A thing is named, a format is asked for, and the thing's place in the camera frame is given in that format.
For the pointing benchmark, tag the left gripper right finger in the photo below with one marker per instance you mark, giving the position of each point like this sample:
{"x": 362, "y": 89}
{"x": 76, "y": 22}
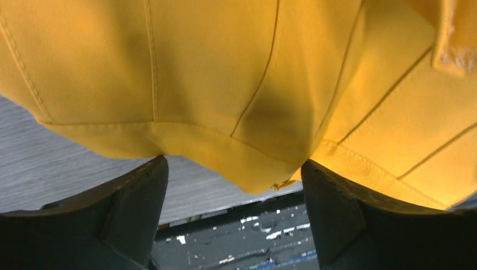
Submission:
{"x": 354, "y": 227}

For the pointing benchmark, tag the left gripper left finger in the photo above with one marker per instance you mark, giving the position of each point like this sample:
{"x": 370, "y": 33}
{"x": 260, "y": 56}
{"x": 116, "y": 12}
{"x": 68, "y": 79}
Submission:
{"x": 110, "y": 226}

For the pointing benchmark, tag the yellow pleated skirt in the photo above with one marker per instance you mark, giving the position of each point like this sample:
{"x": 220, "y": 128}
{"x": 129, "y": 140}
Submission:
{"x": 382, "y": 93}

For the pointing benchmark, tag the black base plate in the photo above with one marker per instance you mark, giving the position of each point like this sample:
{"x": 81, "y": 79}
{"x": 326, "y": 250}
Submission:
{"x": 270, "y": 234}

